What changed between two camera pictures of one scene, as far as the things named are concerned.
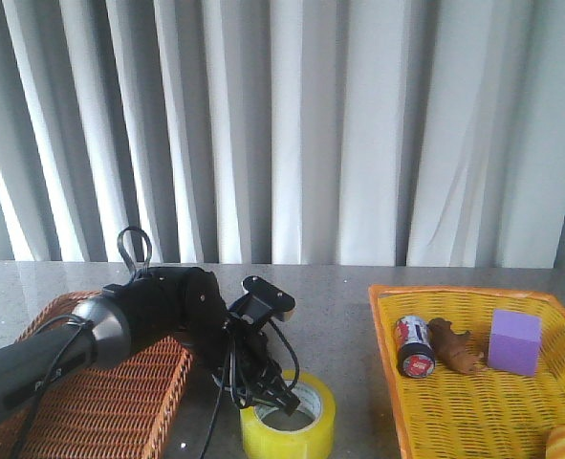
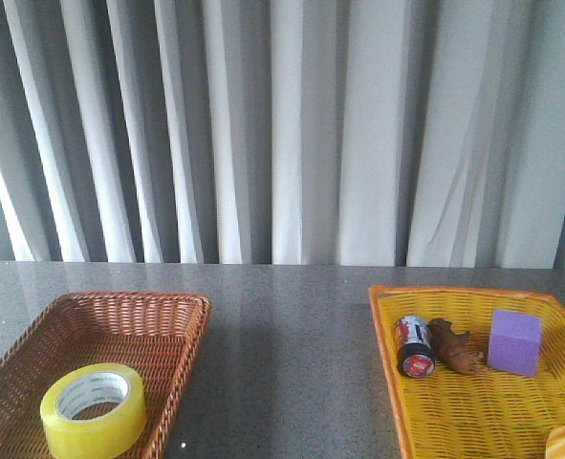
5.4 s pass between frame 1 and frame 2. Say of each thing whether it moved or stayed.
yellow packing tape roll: moved
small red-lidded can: stayed
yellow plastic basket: stayed
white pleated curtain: stayed
